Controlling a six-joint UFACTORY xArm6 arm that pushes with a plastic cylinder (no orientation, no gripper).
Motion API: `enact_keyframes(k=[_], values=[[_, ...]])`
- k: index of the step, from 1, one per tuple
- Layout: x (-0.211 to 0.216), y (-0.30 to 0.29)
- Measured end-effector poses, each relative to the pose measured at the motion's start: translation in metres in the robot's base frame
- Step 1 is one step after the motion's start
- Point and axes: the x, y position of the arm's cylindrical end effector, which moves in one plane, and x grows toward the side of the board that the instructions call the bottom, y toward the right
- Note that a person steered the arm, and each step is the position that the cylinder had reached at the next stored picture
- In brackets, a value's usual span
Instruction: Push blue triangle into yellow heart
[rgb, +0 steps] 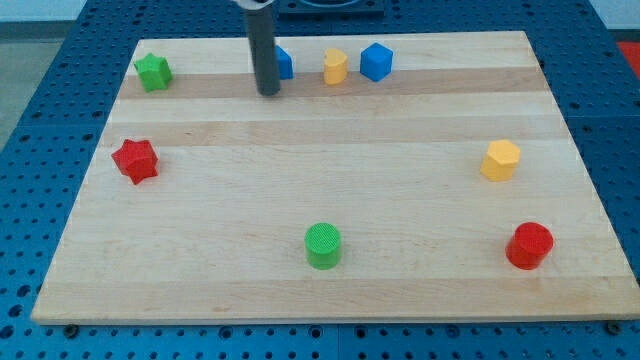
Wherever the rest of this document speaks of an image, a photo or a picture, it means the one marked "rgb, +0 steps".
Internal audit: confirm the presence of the yellow heart block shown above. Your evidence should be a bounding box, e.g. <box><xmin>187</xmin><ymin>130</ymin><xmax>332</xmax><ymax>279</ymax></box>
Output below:
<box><xmin>323</xmin><ymin>48</ymin><xmax>348</xmax><ymax>85</ymax></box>

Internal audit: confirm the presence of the yellow hexagon block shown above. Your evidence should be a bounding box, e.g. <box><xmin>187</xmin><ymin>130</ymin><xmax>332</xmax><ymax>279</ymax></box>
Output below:
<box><xmin>480</xmin><ymin>139</ymin><xmax>521</xmax><ymax>182</ymax></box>

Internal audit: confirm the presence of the red star block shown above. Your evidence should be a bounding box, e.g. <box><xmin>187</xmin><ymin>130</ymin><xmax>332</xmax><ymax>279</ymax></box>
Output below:
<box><xmin>111</xmin><ymin>139</ymin><xmax>158</xmax><ymax>185</ymax></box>

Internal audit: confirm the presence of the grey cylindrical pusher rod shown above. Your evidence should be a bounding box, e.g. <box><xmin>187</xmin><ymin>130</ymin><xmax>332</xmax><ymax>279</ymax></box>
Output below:
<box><xmin>244</xmin><ymin>3</ymin><xmax>280</xmax><ymax>96</ymax></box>

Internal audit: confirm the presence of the silver rod mount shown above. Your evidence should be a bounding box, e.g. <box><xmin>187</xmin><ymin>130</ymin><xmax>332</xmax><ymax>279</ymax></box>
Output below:
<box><xmin>232</xmin><ymin>0</ymin><xmax>274</xmax><ymax>11</ymax></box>

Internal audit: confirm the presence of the green cylinder block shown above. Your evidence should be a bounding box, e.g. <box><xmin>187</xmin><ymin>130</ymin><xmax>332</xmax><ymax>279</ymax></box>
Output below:
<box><xmin>304</xmin><ymin>223</ymin><xmax>342</xmax><ymax>270</ymax></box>

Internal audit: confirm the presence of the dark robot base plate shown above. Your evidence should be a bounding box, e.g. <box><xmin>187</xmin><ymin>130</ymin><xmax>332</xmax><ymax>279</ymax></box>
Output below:
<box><xmin>278</xmin><ymin>0</ymin><xmax>386</xmax><ymax>19</ymax></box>

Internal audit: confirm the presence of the red cylinder block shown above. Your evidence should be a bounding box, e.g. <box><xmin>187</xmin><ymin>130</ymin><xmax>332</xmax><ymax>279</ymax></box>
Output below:
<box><xmin>505</xmin><ymin>222</ymin><xmax>554</xmax><ymax>270</ymax></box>

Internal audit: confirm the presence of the blue cube block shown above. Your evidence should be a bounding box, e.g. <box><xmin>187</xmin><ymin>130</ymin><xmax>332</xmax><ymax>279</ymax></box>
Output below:
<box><xmin>360</xmin><ymin>43</ymin><xmax>394</xmax><ymax>82</ymax></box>

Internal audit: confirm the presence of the green star block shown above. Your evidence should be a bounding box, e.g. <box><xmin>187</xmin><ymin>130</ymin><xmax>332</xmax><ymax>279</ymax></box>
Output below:
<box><xmin>134</xmin><ymin>53</ymin><xmax>173</xmax><ymax>92</ymax></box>

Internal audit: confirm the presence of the blue triangle block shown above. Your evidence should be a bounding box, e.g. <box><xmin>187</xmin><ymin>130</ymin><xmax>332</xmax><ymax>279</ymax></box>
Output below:
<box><xmin>276</xmin><ymin>46</ymin><xmax>294</xmax><ymax>80</ymax></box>

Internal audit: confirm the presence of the wooden board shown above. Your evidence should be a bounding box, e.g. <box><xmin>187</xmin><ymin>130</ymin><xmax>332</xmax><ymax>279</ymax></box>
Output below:
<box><xmin>31</xmin><ymin>31</ymin><xmax>639</xmax><ymax>325</ymax></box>

